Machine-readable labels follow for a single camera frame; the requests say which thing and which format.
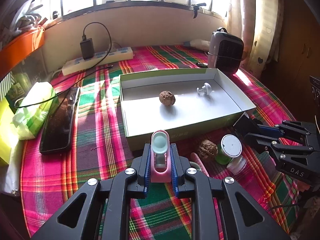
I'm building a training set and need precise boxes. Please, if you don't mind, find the pink clip with teal pad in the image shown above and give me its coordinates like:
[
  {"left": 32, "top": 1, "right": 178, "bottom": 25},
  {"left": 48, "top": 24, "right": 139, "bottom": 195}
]
[{"left": 150, "top": 130, "right": 171, "bottom": 183}]

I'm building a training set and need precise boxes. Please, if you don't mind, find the white bundle behind heater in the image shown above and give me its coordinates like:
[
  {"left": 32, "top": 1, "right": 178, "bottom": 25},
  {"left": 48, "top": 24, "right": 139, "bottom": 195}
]
[{"left": 183, "top": 39, "right": 210, "bottom": 52}]

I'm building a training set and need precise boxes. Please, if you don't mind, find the yellow green box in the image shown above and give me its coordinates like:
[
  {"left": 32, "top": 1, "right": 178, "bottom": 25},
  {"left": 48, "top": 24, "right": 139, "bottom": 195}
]
[{"left": 0, "top": 72, "right": 26, "bottom": 167}]

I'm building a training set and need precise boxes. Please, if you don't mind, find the green tissue pack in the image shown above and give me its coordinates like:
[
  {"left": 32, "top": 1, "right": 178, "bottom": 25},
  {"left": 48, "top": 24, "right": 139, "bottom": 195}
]
[{"left": 11, "top": 82, "right": 57, "bottom": 140}]

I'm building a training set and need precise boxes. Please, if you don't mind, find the walnut in box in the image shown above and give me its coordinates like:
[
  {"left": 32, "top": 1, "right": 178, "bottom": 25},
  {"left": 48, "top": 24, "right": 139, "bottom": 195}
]
[{"left": 159, "top": 90, "right": 176, "bottom": 106}]

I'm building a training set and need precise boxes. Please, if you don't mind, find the shallow green cardboard box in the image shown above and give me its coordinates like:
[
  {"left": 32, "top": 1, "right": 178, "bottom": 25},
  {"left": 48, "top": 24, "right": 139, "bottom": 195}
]
[{"left": 119, "top": 68, "right": 256, "bottom": 151}]

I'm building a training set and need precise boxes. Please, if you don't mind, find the black power adapter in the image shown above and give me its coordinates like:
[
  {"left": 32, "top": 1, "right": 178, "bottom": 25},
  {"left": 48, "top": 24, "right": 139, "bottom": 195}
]
[{"left": 80, "top": 38, "right": 94, "bottom": 60}]

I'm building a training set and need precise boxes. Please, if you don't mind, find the white power strip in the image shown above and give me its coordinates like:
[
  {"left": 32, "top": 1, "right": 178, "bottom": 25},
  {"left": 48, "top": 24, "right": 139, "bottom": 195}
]
[{"left": 61, "top": 47, "right": 133, "bottom": 76}]

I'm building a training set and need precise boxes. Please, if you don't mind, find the black window handle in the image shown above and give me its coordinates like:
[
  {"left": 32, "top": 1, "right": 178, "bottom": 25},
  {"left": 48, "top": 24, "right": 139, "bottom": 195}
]
[{"left": 192, "top": 3, "right": 207, "bottom": 18}]

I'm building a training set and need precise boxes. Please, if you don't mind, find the walnut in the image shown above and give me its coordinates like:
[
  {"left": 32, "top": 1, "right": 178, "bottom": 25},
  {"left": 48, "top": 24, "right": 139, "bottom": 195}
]
[
  {"left": 197, "top": 140, "right": 219, "bottom": 161},
  {"left": 159, "top": 90, "right": 176, "bottom": 106}
]

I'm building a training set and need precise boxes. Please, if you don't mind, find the black charging cable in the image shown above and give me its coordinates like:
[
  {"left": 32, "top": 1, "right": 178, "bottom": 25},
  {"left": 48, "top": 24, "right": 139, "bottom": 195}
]
[{"left": 13, "top": 22, "right": 114, "bottom": 109}]

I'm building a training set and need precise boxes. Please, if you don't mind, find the heart patterned curtain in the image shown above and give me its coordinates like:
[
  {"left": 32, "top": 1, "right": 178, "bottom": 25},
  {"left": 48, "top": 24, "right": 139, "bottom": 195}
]
[{"left": 227, "top": 0, "right": 284, "bottom": 79}]

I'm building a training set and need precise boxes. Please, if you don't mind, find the black smartphone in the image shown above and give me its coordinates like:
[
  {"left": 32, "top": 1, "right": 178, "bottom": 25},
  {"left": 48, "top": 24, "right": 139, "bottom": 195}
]
[{"left": 39, "top": 87, "right": 80, "bottom": 155}]

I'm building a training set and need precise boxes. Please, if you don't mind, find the white mushroom-shaped knob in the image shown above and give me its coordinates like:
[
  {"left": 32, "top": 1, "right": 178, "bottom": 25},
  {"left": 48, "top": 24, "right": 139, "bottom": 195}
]
[{"left": 197, "top": 82, "right": 212, "bottom": 95}]

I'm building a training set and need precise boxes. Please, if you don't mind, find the black rectangular device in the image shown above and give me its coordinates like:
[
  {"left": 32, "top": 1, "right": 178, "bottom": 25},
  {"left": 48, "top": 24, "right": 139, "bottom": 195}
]
[{"left": 233, "top": 112, "right": 262, "bottom": 138}]

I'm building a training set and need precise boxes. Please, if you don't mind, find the orange storage tray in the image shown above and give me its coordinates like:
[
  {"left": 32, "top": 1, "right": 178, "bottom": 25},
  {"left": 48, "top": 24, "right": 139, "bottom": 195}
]
[{"left": 0, "top": 27, "right": 44, "bottom": 80}]

